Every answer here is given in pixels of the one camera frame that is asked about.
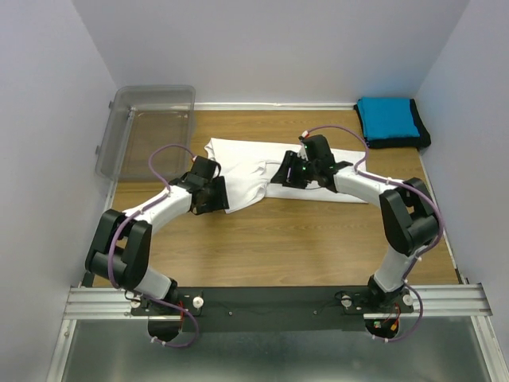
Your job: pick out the folded blue t shirt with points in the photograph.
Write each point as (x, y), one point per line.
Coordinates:
(385, 118)

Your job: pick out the clear plastic bin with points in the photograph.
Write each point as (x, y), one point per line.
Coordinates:
(142, 119)

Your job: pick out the aluminium frame rail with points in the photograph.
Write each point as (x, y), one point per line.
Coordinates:
(444, 339)

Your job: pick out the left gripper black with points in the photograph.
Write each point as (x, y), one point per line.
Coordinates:
(221, 201)

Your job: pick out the folded black t shirt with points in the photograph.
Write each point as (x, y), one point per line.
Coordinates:
(419, 143)

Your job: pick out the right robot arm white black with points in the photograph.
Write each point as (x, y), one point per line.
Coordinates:
(411, 220)

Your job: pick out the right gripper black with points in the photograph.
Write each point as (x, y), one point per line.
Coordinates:
(289, 160)

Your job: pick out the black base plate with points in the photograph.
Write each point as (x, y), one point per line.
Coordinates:
(275, 309)

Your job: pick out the white t shirt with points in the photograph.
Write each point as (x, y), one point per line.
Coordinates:
(248, 167)

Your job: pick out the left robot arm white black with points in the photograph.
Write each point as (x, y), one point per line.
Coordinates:
(120, 248)

